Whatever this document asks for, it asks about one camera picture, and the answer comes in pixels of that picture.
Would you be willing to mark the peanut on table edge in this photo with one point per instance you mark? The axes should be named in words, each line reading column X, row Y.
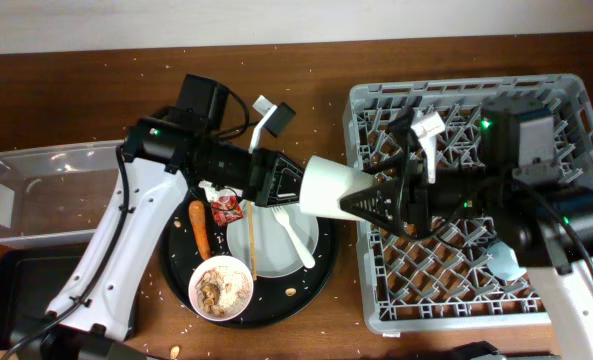
column 174, row 352

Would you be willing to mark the small white cup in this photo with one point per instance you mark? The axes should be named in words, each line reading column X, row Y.
column 325, row 182

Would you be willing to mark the grey round plate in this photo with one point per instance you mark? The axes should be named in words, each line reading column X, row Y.
column 275, row 254

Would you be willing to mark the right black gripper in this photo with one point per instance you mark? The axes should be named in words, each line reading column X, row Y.
column 411, row 198

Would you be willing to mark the white plastic fork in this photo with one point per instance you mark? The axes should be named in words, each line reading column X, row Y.
column 282, row 217

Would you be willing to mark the orange carrot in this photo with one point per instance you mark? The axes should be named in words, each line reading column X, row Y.
column 197, row 217

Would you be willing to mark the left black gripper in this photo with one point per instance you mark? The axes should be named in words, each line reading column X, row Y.
column 267, row 195

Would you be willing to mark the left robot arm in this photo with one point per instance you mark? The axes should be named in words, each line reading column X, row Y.
column 163, row 157

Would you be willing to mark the pink bowl with food scraps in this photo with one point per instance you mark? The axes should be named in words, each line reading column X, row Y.
column 220, row 288

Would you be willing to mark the peanut on black tray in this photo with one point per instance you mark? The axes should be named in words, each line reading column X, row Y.
column 290, row 291

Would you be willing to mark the light blue cup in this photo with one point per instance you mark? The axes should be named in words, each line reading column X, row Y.
column 503, row 262

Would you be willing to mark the clear plastic waste bin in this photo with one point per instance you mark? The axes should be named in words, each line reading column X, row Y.
column 55, row 195

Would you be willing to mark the wooden chopstick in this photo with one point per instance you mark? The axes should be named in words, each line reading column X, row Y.
column 250, row 212

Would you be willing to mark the grey plastic dishwasher rack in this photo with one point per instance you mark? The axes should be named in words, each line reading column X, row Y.
column 445, row 284

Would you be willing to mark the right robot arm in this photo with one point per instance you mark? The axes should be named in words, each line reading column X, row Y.
column 547, row 223

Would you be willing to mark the black rectangular waste tray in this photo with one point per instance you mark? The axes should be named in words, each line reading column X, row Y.
column 29, row 280

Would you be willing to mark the white paper napkin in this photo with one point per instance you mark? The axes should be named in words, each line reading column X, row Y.
column 212, row 193

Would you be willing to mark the round black serving tray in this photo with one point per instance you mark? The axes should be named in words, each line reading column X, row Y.
column 179, row 257

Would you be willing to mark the red snack wrapper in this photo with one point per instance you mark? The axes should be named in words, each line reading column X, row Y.
column 225, row 210

